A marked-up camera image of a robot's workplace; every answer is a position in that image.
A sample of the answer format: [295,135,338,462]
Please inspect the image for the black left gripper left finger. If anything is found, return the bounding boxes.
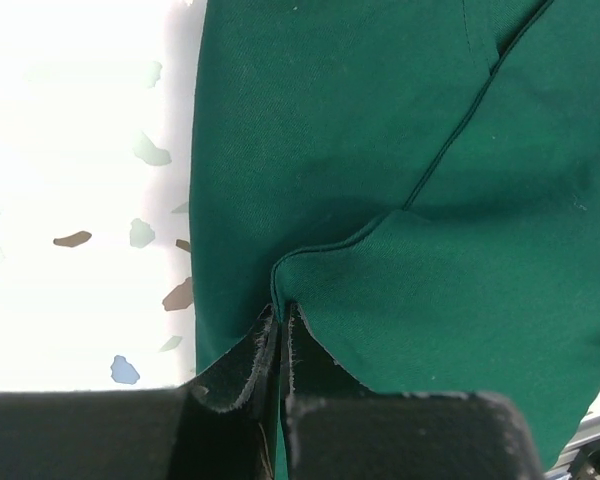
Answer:
[179,305,280,480]

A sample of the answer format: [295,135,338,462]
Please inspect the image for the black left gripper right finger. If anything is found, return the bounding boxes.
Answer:
[280,303,374,479]

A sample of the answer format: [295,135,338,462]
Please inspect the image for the dark green surgical cloth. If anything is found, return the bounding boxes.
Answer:
[189,1,600,468]

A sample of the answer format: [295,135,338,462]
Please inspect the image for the aluminium rail frame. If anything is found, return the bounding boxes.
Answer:
[545,392,600,480]

